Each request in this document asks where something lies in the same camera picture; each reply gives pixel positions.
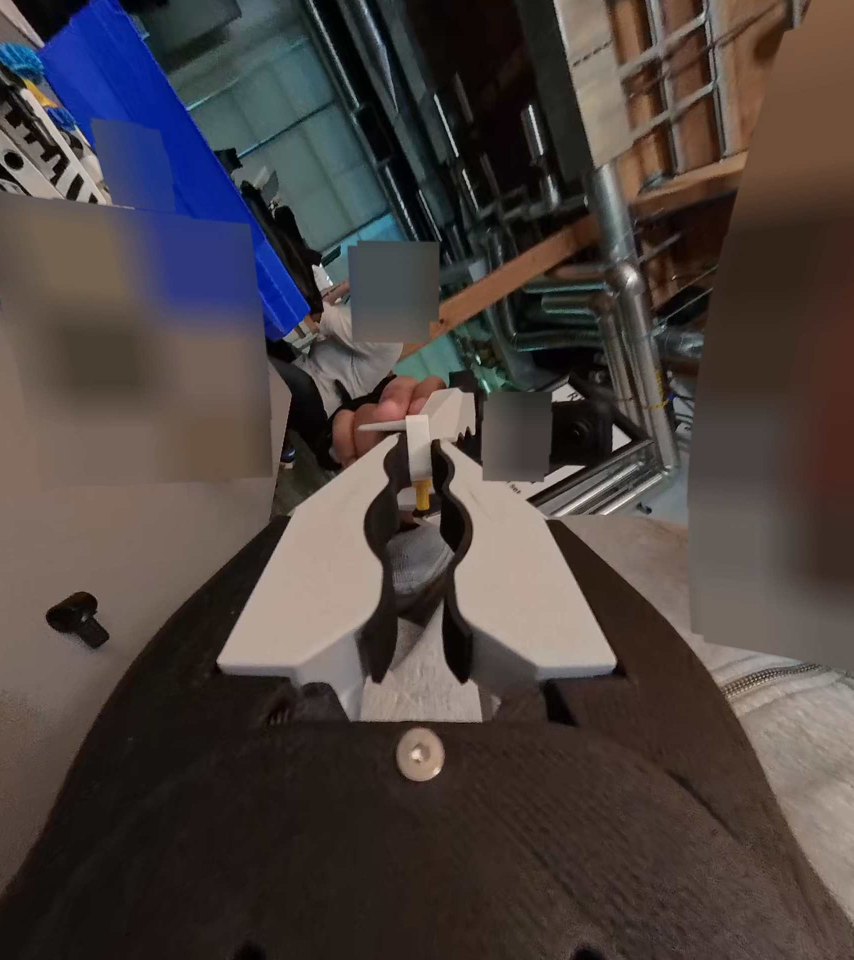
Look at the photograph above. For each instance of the white lego connector piece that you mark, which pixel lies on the white lego connector piece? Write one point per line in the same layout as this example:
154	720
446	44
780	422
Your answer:
418	450

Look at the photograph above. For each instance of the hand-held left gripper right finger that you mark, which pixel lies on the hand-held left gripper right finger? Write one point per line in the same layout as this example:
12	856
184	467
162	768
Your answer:
532	600

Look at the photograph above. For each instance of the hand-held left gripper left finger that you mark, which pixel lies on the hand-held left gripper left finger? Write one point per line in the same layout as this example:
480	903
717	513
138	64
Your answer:
299	600

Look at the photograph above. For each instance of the wooden support post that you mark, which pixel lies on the wooden support post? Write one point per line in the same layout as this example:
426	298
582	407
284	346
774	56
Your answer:
517	270

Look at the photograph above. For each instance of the person's right hand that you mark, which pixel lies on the person's right hand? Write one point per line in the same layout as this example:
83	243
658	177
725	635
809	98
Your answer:
382	420

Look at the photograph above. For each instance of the blue plastic bin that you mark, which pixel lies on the blue plastic bin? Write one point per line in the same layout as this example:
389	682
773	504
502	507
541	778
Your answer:
119	75

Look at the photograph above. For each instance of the yellow lego connector piece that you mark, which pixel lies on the yellow lego connector piece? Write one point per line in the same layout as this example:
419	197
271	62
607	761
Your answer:
421	499

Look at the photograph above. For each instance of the zebra striped lego plane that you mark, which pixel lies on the zebra striped lego plane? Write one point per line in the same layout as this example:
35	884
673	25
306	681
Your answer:
21	142

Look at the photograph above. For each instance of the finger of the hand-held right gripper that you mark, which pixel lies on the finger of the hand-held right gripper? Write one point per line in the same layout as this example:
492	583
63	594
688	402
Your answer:
451	416
389	426

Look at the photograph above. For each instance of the black lego pin connector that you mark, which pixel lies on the black lego pin connector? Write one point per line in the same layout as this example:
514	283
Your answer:
78	619

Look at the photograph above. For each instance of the silver air duct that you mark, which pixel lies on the silver air duct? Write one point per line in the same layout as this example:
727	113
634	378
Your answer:
626	285

